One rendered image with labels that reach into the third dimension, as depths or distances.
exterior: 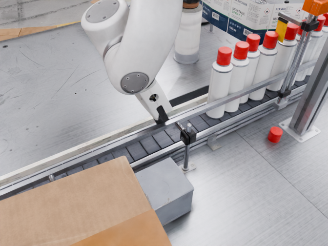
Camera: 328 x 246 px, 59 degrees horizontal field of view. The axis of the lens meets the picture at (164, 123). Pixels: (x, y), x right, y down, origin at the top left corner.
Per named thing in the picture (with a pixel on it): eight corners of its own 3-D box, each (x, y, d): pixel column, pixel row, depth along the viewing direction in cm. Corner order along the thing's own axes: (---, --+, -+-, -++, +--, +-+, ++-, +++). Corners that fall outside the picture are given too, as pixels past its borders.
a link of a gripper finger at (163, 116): (171, 121, 62) (166, 118, 68) (151, 91, 61) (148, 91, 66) (167, 124, 62) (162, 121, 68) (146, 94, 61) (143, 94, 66)
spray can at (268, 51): (258, 89, 90) (276, 28, 75) (266, 100, 86) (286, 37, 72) (242, 92, 89) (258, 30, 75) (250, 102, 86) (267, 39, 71)
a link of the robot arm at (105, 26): (158, 72, 54) (145, 45, 60) (132, 13, 44) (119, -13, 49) (118, 92, 54) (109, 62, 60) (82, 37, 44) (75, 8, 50)
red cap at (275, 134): (266, 139, 82) (269, 132, 79) (269, 132, 84) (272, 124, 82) (277, 144, 81) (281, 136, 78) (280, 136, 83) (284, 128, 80)
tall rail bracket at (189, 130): (177, 151, 79) (180, 106, 67) (193, 170, 74) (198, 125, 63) (168, 156, 78) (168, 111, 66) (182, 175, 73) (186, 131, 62)
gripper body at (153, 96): (163, 75, 56) (178, 109, 65) (139, 51, 62) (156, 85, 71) (132, 97, 55) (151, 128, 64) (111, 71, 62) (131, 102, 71)
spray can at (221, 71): (216, 105, 85) (227, 42, 70) (227, 115, 81) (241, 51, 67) (201, 110, 83) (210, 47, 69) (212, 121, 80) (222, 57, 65)
